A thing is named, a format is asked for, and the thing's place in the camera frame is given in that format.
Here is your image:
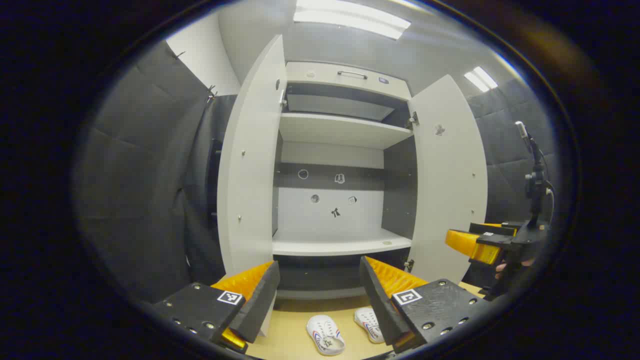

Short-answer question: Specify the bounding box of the white shoe cabinet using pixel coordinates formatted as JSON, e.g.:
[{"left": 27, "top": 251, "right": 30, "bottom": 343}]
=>
[{"left": 272, "top": 60, "right": 418, "bottom": 301}]

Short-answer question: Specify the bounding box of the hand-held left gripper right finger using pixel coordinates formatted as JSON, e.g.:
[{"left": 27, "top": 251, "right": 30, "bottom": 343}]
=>
[{"left": 359, "top": 256, "right": 493, "bottom": 354}]

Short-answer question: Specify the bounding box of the black door handle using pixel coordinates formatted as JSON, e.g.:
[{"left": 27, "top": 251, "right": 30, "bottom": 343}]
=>
[{"left": 207, "top": 139, "right": 224, "bottom": 221}]

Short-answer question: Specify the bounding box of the white shoe cabinet door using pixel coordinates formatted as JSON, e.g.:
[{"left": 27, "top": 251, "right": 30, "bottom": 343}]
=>
[
  {"left": 216, "top": 34, "right": 288, "bottom": 337},
  {"left": 407, "top": 74, "right": 488, "bottom": 286}
]

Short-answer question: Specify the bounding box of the ceiling light panel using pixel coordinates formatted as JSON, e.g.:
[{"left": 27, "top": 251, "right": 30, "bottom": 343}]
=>
[
  {"left": 292, "top": 0, "right": 412, "bottom": 41},
  {"left": 464, "top": 66, "right": 499, "bottom": 93}
]

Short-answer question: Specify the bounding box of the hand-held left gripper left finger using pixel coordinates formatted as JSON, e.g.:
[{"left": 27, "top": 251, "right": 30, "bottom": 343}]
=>
[{"left": 152, "top": 260, "right": 281, "bottom": 354}]

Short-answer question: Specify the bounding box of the white striped canvas shoe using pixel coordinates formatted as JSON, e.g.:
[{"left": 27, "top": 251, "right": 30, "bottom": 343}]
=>
[
  {"left": 354, "top": 307, "right": 386, "bottom": 344},
  {"left": 306, "top": 315, "right": 346, "bottom": 357}
]

